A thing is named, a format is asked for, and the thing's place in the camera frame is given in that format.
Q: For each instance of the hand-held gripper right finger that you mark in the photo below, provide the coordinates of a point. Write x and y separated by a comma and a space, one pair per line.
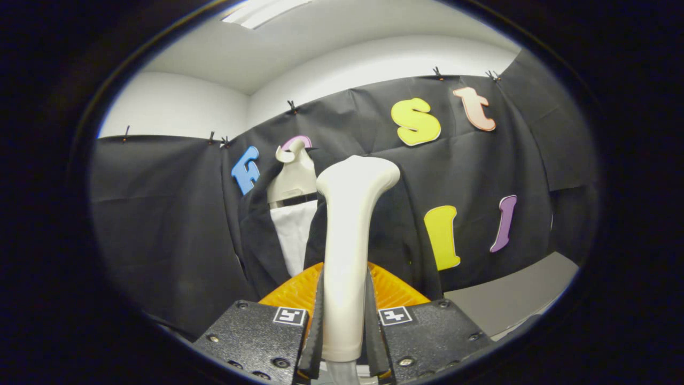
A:
427, 337

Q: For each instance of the white shirt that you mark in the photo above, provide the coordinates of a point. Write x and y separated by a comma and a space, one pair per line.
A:
294, 235

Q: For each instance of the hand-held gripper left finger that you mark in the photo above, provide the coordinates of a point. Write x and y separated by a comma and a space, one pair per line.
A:
251, 337

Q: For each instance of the black suit jacket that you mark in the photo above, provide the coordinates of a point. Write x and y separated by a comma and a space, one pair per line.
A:
395, 235

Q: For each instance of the cream plastic hanger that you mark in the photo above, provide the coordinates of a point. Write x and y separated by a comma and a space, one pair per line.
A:
294, 179

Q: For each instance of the ceiling light panel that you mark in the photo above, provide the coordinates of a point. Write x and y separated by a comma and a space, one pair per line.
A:
262, 10

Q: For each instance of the black backdrop cloth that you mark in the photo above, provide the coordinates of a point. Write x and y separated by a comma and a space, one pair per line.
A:
160, 214

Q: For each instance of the grey and beige cabinet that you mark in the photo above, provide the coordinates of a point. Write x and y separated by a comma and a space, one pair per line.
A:
513, 294

